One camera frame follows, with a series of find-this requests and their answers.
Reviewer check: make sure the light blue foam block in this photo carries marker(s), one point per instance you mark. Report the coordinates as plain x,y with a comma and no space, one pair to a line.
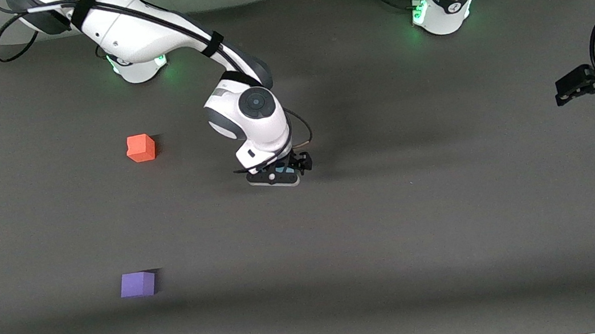
285,169

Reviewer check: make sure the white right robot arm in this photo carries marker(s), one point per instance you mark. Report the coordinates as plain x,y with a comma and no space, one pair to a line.
264,131

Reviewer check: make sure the orange foam block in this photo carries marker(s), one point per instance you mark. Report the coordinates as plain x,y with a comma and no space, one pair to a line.
141,148

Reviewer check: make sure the purple foam block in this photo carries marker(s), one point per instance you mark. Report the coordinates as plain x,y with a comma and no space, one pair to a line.
137,284

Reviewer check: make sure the dark grey table mat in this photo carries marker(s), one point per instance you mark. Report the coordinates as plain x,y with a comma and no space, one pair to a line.
398,234

